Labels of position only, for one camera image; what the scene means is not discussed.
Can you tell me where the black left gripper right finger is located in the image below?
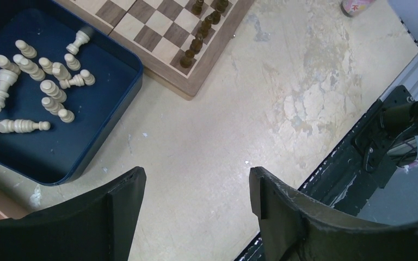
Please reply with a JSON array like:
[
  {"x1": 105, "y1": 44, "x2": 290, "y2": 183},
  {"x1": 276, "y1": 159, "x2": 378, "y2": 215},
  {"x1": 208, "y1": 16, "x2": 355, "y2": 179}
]
[{"x1": 249, "y1": 167, "x2": 418, "y2": 260}]

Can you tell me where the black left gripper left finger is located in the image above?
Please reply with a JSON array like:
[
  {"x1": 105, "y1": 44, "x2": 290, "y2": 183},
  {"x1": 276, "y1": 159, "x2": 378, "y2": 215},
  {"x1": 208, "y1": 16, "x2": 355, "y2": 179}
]
[{"x1": 0, "y1": 166, "x2": 146, "y2": 260}]

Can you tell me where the dark wooden rook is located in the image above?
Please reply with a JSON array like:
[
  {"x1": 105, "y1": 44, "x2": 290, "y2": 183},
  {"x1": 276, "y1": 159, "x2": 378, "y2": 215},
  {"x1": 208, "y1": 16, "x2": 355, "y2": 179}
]
[{"x1": 179, "y1": 49, "x2": 195, "y2": 68}]

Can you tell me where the dark wooden chess piece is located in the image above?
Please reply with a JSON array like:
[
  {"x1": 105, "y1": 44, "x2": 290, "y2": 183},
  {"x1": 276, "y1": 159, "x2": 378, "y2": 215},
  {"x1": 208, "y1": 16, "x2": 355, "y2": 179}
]
[{"x1": 210, "y1": 10, "x2": 221, "y2": 24}]

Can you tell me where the wooden chess board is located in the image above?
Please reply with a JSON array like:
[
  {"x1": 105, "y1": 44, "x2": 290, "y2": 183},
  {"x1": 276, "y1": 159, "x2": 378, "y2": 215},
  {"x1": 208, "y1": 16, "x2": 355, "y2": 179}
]
[{"x1": 60, "y1": 0, "x2": 253, "y2": 100}]

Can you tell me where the light wooden pawn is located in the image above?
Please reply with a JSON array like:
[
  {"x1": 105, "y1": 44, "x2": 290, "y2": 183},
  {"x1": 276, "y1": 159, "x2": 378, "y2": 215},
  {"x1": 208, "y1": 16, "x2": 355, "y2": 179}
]
[{"x1": 58, "y1": 109, "x2": 75, "y2": 123}]

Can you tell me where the light wooden king piece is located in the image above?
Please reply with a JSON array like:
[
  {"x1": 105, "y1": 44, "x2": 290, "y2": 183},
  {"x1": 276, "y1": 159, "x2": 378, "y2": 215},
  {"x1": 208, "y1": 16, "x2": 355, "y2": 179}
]
[{"x1": 0, "y1": 119, "x2": 51, "y2": 134}]

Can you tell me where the dark blue square tray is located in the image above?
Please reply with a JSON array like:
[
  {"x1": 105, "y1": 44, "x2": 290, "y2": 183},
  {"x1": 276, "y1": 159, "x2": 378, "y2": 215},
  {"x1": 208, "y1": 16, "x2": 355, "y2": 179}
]
[{"x1": 0, "y1": 1, "x2": 144, "y2": 186}]

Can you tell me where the light wooden queen piece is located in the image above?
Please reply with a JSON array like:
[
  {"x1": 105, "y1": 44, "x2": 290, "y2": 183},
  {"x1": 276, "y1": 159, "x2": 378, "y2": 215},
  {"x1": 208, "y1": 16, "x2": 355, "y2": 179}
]
[{"x1": 0, "y1": 69, "x2": 18, "y2": 112}]

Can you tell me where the pink marker pen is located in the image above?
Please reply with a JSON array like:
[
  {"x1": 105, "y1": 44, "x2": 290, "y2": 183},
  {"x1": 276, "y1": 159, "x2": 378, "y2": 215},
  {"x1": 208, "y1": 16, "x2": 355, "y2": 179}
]
[{"x1": 340, "y1": 0, "x2": 375, "y2": 17}]

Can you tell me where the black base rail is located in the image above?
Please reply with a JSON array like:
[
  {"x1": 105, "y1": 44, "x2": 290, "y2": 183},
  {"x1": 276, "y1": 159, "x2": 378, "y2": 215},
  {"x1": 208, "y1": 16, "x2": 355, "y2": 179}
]
[{"x1": 255, "y1": 85, "x2": 418, "y2": 260}]

